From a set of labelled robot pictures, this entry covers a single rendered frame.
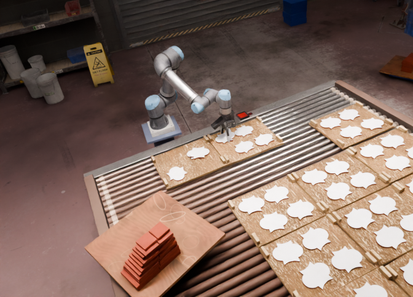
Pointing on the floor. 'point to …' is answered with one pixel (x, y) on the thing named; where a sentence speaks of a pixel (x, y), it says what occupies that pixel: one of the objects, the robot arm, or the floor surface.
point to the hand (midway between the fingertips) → (224, 137)
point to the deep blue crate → (409, 23)
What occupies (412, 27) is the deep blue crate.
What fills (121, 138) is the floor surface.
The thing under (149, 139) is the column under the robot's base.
